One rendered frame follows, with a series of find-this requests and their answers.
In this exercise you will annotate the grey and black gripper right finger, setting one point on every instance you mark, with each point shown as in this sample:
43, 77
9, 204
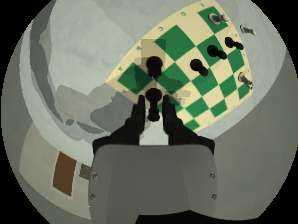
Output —
175, 129

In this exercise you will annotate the green and cream chessboard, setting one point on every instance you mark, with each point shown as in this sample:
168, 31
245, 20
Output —
177, 40

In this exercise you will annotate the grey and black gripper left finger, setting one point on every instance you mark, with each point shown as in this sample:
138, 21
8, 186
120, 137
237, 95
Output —
128, 133

